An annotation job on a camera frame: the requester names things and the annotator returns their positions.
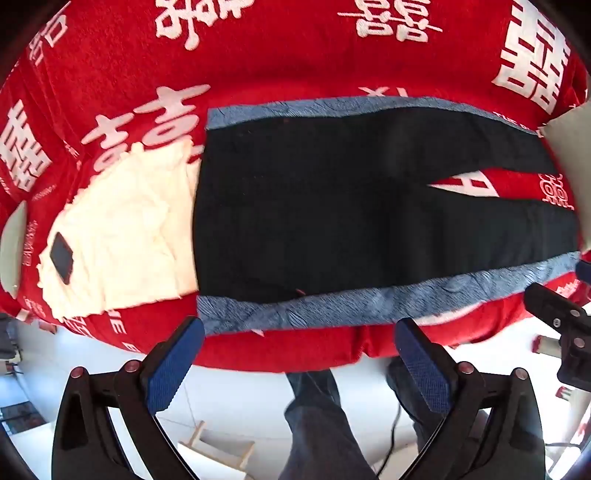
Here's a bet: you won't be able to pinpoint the red printed blanket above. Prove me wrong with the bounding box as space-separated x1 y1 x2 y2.
0 0 591 370

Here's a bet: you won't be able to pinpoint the pale grey rounded object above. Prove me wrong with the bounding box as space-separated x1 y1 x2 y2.
0 200 29 296

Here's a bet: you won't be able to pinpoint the black pants with grey stripes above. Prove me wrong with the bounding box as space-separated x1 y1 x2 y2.
191 95 583 335

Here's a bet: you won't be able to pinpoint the person's left leg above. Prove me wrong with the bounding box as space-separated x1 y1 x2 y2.
283 368 380 480

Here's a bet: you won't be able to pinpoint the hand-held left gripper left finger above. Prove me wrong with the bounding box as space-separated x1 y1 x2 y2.
50 316 206 480

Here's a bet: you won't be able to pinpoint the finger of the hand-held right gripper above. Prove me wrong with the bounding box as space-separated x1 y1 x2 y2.
524 282 591 393

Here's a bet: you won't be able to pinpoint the white folded cloth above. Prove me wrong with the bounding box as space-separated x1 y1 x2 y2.
37 138 206 319

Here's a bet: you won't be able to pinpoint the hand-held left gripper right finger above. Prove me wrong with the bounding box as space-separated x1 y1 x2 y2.
394 318 548 480

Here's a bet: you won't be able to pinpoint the black cable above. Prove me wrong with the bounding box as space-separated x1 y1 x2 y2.
379 406 403 462

